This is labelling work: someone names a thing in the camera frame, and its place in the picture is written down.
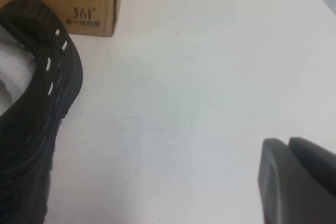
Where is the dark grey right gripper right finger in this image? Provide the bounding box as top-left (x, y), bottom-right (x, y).
top-left (288, 136), bottom-right (336, 183)

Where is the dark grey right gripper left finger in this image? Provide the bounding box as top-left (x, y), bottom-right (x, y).
top-left (258, 137), bottom-right (336, 224)

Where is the black knit sneaker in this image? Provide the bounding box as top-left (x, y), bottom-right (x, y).
top-left (0, 0), bottom-right (84, 224)

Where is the white foam shoe insert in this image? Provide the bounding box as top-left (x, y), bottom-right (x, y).
top-left (0, 48), bottom-right (36, 116)

